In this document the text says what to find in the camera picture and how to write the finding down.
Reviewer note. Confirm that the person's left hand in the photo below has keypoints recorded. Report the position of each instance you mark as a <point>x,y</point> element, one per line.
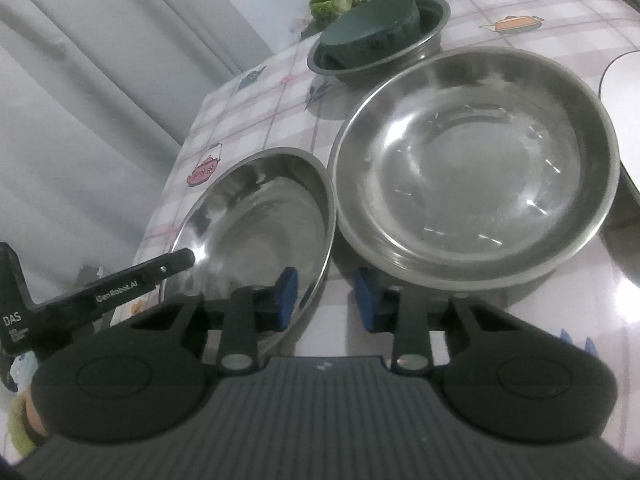
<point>33,419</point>

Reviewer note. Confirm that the white curtain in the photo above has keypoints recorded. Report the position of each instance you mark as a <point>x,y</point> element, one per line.
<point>97,97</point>

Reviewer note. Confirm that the deep steel bowl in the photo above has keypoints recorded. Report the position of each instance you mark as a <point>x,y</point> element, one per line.
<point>434,16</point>

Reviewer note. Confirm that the large steel plate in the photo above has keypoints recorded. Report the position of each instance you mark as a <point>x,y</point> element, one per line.
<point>478,169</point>

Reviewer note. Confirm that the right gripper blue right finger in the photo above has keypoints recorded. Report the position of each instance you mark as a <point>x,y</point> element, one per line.
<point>388,309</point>

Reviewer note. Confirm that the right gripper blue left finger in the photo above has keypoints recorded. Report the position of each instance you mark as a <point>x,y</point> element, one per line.
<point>251,311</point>

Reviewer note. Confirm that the white ceramic plate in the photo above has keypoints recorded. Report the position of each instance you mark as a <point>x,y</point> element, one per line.
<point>619,93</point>

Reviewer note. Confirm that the green ceramic bowl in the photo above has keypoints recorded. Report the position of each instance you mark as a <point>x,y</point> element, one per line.
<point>372,31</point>

